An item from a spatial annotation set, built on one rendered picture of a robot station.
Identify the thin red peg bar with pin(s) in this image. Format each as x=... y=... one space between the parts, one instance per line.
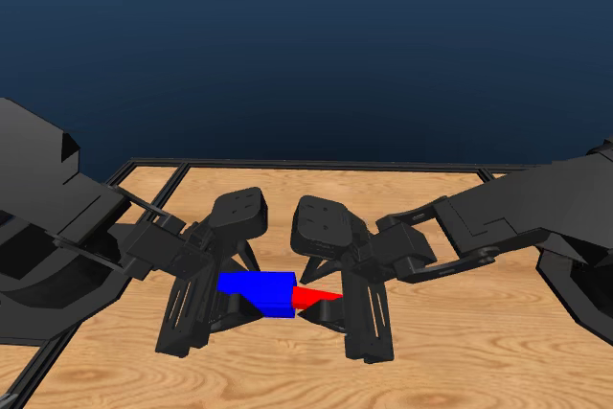
x=306 y=295

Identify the blue hollow socket block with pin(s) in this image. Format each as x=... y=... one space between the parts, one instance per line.
x=261 y=287

